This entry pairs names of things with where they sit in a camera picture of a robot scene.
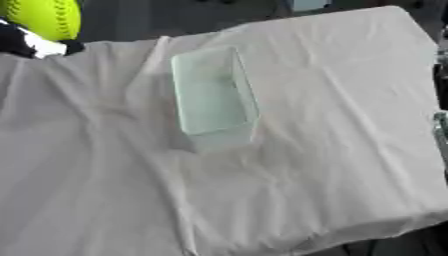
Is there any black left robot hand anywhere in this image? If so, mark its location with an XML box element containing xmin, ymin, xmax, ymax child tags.
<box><xmin>0</xmin><ymin>17</ymin><xmax>88</xmax><ymax>60</ymax></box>

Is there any neon yellow softball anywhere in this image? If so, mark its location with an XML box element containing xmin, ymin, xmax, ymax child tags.
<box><xmin>0</xmin><ymin>0</ymin><xmax>83</xmax><ymax>42</ymax></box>

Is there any clear plastic box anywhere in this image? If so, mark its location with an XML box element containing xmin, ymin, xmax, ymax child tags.
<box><xmin>169</xmin><ymin>45</ymin><xmax>263</xmax><ymax>155</ymax></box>

